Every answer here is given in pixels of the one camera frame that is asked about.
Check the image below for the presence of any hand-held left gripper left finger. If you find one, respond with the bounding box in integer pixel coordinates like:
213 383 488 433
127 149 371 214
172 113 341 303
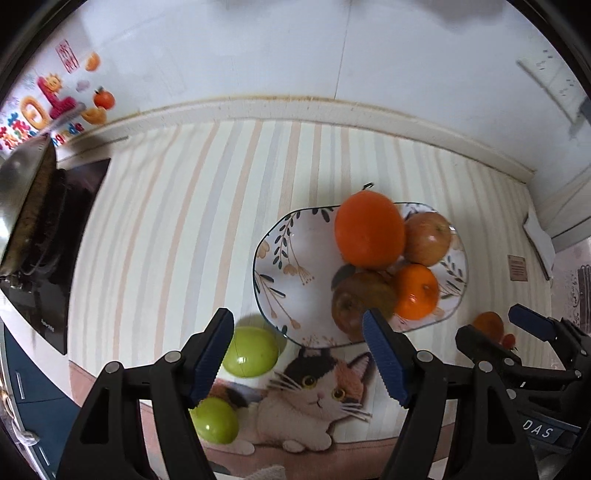
55 308 235 480

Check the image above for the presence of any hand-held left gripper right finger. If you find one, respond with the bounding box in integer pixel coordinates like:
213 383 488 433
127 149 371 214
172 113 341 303
362 308 541 480

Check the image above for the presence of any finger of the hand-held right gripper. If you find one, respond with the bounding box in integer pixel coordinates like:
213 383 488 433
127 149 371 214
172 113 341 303
508 304 591 370
455 325 581 382

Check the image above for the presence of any small tangerine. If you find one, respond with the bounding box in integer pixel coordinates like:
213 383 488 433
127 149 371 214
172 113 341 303
473 311 505 345

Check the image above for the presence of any green apple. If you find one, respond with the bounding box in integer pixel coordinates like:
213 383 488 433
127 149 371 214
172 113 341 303
189 397 240 446
222 326 280 380

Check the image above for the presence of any floral ceramic plate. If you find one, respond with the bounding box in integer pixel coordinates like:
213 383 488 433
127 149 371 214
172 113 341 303
252 202 468 348

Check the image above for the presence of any brown label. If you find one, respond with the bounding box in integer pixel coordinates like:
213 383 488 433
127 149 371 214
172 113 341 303
507 254 529 281

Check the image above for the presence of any brown pear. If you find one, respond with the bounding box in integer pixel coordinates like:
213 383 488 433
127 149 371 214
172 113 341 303
331 270 399 343

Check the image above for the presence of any small orange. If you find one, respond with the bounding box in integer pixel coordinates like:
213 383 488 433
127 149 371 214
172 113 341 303
393 263 440 320

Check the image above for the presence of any folded white cloth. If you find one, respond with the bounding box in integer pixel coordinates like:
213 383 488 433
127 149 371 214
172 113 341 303
523 210 557 281

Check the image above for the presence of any red yellow apple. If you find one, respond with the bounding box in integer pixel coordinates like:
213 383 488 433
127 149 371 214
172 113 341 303
404 211 454 267

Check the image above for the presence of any large orange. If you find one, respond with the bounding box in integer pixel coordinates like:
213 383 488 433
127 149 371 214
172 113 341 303
335 191 407 270

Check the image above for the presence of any striped cat print mat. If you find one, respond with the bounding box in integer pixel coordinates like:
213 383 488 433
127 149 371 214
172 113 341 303
67 117 556 480

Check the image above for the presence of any blue cabinet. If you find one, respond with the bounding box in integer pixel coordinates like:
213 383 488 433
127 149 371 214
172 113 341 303
0 323 85 467

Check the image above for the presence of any black induction cooktop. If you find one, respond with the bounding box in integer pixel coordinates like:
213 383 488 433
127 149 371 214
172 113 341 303
0 158 112 356

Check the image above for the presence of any metal wok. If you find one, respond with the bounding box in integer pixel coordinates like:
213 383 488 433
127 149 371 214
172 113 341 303
0 102 86 278

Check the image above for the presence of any white wall socket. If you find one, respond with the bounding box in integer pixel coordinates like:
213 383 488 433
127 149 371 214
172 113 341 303
516 45 586 124

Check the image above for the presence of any colourful letters wall sticker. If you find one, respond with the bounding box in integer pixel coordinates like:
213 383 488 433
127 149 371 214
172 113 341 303
0 74 108 153

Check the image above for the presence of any red stamp wall sticker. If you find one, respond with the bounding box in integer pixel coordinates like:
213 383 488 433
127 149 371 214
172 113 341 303
55 40 81 73

